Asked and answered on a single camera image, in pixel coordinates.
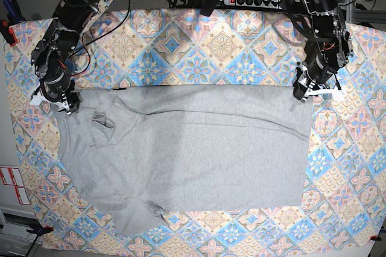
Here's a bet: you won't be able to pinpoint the black orange clamp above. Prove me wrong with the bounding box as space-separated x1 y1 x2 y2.
26 224 53 237
1 0 25 47

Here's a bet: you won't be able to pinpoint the white power strip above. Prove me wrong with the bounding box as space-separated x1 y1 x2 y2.
223 0 281 9

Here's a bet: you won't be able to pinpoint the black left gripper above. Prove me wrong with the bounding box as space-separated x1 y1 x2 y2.
293 57 338 103

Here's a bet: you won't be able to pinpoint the red white labels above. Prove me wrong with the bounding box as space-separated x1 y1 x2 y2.
1 166 30 205

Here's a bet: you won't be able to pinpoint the black orange clamp bottom left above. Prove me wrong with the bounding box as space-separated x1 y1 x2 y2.
26 224 53 237

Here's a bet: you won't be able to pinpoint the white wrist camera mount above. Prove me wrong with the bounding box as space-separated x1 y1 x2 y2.
305 88 346 101
30 86 72 115

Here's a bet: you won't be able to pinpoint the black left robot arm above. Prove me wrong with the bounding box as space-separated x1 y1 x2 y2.
284 0 353 102

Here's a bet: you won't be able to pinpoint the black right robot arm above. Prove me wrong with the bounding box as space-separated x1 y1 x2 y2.
30 0 113 114

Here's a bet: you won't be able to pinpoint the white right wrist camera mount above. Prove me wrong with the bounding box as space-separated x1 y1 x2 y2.
30 86 72 115

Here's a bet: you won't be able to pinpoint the black orange clamp top left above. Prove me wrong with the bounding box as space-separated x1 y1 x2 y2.
1 0 25 47

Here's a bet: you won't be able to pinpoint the grey T-shirt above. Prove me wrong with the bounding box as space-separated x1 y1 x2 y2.
55 85 313 236

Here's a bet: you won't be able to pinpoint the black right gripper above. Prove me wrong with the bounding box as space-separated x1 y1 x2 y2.
39 72 81 115

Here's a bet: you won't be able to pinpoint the patterned colourful tablecloth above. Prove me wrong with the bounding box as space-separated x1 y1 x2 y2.
1 10 385 256

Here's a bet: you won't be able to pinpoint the black centre post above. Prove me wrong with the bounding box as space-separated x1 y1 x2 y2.
198 0 226 17

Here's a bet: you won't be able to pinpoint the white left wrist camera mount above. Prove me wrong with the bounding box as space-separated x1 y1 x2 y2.
305 88 346 101

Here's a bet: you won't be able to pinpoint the orange clamp bottom right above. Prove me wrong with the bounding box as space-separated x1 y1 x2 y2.
370 235 382 242

